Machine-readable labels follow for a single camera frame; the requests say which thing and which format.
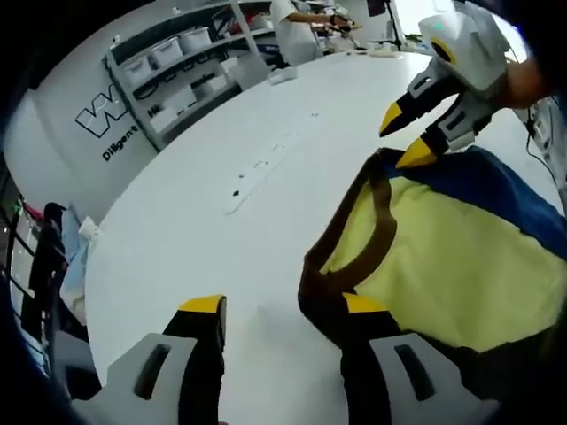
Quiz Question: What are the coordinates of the yellow blue grey garment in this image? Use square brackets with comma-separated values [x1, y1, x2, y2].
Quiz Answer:
[297, 145, 567, 355]

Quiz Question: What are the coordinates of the grey metal shelf rack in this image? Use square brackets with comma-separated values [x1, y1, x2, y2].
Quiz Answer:
[103, 0, 278, 152]

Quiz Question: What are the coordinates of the small white box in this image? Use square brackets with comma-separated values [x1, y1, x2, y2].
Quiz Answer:
[268, 66, 298, 85]

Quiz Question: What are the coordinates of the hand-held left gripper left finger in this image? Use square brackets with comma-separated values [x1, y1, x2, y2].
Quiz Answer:
[73, 294, 229, 425]

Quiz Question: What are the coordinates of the black cable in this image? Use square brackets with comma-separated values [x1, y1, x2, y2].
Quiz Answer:
[525, 104, 557, 181]

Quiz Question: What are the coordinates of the person's right hand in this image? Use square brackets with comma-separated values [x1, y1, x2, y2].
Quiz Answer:
[494, 56, 555, 111]

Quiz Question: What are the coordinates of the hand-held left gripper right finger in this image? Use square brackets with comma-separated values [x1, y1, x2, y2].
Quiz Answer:
[339, 291, 498, 425]

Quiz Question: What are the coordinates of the group of white storage bins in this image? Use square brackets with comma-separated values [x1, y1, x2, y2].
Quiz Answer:
[121, 26, 267, 132]

